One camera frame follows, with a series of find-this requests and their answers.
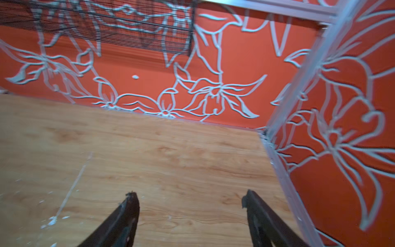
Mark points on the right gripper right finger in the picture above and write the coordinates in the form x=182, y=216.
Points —
x=267, y=229

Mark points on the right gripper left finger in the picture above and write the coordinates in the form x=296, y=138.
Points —
x=119, y=229

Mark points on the black wire wall basket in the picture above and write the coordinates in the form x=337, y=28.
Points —
x=163, y=26

